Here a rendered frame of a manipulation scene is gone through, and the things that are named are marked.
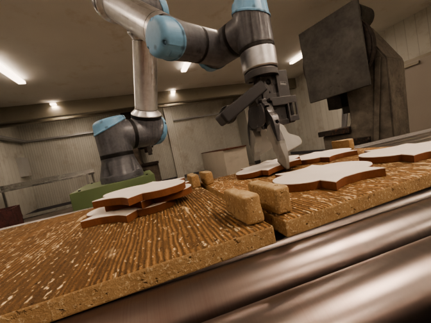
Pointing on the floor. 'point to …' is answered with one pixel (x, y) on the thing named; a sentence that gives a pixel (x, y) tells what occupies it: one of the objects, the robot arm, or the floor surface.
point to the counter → (226, 160)
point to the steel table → (45, 183)
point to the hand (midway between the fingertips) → (268, 166)
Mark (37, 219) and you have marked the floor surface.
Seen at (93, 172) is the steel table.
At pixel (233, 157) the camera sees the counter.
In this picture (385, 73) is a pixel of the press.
